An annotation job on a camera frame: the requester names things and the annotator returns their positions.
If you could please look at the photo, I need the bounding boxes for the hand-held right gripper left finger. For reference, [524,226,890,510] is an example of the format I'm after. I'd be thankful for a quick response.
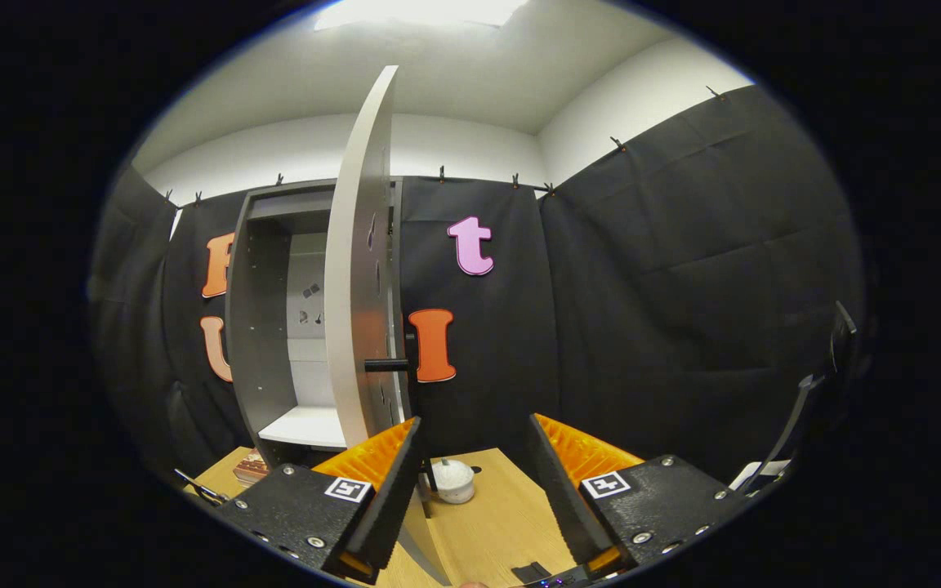
[217,416,422,585]

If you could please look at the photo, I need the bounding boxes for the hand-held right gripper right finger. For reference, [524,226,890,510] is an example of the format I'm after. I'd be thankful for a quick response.
[528,412,753,577]

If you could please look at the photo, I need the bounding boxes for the grey cabinet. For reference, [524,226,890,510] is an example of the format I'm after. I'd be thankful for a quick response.
[224,178,406,468]

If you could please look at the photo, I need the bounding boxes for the white cabinet door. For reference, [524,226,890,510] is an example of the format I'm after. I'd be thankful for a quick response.
[325,65,451,586]

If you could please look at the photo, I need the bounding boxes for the stack of brown books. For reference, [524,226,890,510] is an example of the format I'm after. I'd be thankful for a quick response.
[234,448,271,489]

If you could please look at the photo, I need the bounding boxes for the thin dark rod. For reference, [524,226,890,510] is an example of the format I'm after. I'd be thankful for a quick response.
[174,468,228,506]

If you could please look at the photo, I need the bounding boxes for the white paper sheet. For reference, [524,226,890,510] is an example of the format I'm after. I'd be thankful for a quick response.
[729,460,792,492]

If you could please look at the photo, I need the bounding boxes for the black backdrop cloth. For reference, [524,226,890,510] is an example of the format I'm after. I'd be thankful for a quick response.
[88,84,867,491]

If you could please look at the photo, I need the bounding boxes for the large ceiling light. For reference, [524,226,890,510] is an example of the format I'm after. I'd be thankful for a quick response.
[314,0,530,32]

